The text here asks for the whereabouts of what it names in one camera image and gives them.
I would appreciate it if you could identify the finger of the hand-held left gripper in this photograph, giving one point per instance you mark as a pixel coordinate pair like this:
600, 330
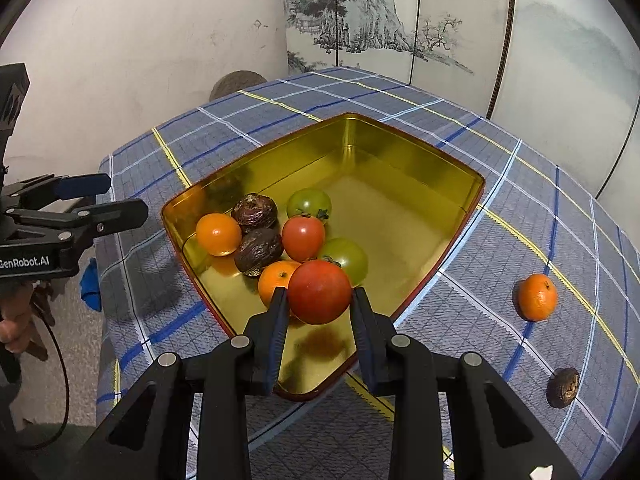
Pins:
82, 185
115, 215

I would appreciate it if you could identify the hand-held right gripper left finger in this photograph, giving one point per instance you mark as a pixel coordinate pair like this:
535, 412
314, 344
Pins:
277, 340

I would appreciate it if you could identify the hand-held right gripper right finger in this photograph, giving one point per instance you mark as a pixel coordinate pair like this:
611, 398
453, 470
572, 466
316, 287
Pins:
364, 340

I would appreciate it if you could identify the orange mandarin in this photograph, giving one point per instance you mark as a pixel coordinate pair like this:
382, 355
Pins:
537, 297
274, 282

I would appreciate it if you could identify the red tomato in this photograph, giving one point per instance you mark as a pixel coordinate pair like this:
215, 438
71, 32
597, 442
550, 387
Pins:
319, 291

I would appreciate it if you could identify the green tomato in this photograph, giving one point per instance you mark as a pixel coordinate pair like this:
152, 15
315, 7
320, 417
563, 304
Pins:
309, 203
350, 260

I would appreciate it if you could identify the orange tomato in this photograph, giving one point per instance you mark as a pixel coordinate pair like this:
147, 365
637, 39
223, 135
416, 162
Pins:
218, 233

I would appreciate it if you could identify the orange-red tomato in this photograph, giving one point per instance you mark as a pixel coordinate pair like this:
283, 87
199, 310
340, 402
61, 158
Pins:
303, 237

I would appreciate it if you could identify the red and gold tin box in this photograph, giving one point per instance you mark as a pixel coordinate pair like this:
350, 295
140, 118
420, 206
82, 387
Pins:
400, 200

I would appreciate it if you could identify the person's left hand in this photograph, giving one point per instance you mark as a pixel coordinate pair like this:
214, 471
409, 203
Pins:
15, 320

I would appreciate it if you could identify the round brown stool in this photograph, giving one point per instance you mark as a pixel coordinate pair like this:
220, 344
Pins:
237, 84

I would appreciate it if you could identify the painted landscape folding screen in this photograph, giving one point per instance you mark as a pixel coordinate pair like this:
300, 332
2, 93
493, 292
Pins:
560, 60

